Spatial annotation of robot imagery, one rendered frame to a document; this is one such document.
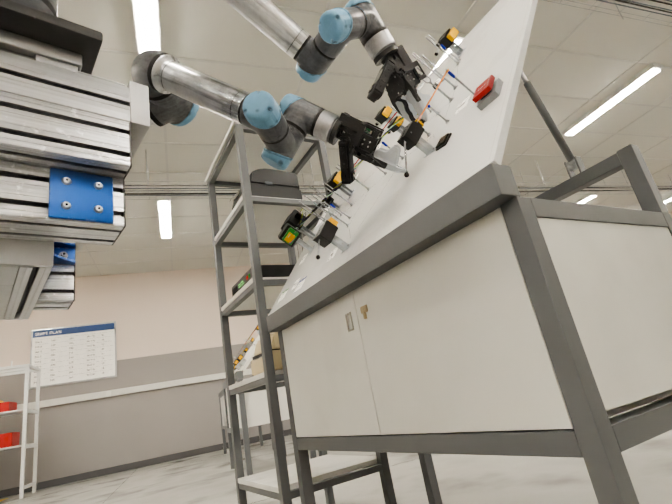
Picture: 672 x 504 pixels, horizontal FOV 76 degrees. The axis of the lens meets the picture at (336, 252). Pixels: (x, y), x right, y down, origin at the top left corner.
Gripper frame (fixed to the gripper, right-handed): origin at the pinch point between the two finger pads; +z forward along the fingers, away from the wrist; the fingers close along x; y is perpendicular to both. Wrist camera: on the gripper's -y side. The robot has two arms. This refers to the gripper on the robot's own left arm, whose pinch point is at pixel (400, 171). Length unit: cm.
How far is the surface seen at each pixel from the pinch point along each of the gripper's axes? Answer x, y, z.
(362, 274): -8.7, -26.8, 3.5
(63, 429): 288, -654, -310
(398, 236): -15.0, -10.6, 7.1
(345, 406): -10, -68, 17
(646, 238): -3, 11, 57
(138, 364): 400, -578, -278
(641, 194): 15, 19, 57
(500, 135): -20.0, 18.8, 15.2
